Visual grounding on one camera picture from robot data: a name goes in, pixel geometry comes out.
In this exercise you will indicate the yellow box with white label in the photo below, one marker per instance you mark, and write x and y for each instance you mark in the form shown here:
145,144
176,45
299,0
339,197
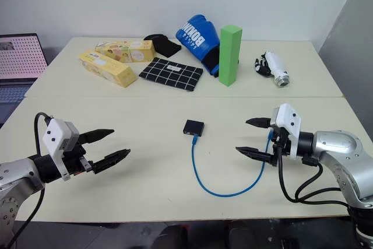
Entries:
107,68

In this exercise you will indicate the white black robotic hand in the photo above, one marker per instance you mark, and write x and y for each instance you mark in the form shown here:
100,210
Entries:
277,66

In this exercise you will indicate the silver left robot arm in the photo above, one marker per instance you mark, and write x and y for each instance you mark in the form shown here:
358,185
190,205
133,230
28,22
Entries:
17,173

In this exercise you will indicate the dark rounded shape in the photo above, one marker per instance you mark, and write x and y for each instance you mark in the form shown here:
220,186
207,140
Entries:
173,235

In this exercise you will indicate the blue boxing glove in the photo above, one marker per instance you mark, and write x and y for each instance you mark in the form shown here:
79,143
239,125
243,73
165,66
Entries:
196,37

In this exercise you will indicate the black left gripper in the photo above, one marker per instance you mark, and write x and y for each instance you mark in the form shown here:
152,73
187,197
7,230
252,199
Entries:
76,160

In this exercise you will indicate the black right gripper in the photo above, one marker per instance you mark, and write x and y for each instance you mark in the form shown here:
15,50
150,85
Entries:
280,147

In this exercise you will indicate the open laptop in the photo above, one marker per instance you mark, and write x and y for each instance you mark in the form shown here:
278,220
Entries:
17,56

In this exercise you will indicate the black fabric wrist wrap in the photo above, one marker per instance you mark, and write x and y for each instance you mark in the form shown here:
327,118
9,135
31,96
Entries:
166,45

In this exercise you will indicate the small black box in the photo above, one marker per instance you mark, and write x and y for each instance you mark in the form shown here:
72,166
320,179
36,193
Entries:
193,127

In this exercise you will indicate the green rectangular block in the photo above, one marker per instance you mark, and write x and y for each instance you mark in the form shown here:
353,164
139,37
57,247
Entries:
229,56

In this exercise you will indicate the yellow box with food pictures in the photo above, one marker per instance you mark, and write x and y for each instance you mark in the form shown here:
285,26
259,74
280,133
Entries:
128,50

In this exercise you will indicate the black white-grid pouch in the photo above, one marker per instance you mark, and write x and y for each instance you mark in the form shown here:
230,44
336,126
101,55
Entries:
172,74

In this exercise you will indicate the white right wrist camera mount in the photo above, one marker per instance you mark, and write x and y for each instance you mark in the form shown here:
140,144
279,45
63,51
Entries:
288,120

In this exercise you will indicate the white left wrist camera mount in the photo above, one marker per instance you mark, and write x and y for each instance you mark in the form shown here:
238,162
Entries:
54,136

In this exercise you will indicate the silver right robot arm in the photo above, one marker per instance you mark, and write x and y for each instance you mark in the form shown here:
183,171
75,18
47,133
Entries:
341,150

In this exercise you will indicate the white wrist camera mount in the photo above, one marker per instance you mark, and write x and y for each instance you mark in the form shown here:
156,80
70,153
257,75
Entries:
288,120
54,136

